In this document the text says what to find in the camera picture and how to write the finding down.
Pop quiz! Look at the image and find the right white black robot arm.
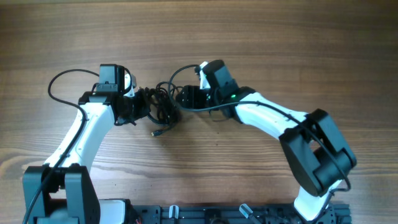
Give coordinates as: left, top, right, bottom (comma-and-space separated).
172, 60, 357, 223

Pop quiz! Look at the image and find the black usb cable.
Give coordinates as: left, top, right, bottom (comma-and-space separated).
144, 81, 184, 138

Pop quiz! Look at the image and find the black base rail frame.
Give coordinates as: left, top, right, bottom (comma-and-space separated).
99, 198, 353, 224

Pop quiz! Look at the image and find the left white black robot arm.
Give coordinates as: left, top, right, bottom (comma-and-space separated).
22, 64, 150, 223

